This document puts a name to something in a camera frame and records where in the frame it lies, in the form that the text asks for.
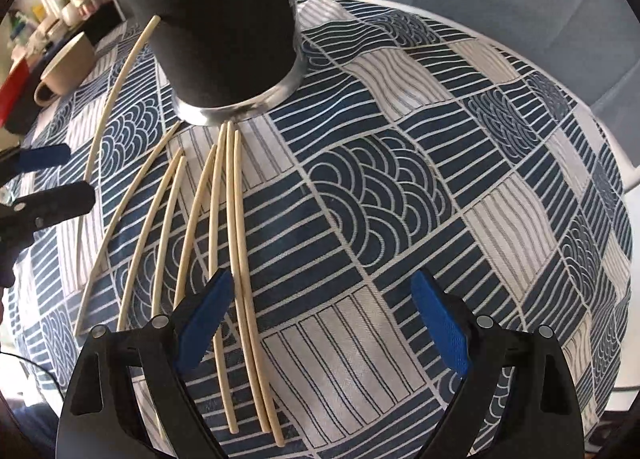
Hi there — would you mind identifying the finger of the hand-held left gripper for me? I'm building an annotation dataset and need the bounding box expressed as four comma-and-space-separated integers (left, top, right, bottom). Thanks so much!
0, 181, 97, 247
0, 143, 72, 184

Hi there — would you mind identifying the set of bamboo chopsticks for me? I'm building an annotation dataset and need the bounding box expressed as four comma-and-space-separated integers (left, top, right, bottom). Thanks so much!
74, 15, 286, 447

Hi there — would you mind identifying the red flat object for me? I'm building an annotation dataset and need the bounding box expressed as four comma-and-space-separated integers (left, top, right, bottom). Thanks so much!
0, 59, 31, 128

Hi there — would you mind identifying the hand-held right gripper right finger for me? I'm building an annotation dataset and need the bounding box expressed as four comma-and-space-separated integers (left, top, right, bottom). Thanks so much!
410, 269, 587, 459

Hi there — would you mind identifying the blue white patterned tablecloth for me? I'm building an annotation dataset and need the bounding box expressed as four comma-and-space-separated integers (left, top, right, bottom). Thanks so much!
10, 0, 633, 459

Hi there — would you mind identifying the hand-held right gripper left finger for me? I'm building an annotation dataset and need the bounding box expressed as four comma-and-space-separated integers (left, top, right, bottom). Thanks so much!
55, 268, 236, 459

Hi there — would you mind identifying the thin black cable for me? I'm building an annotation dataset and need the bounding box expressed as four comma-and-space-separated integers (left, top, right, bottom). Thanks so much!
0, 349, 67, 392

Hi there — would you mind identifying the beige ceramic mug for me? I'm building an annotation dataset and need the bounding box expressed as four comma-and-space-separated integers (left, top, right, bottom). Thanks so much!
34, 31, 97, 108

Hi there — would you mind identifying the stack of pale cups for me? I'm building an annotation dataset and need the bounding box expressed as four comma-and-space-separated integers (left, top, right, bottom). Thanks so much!
60, 0, 107, 26

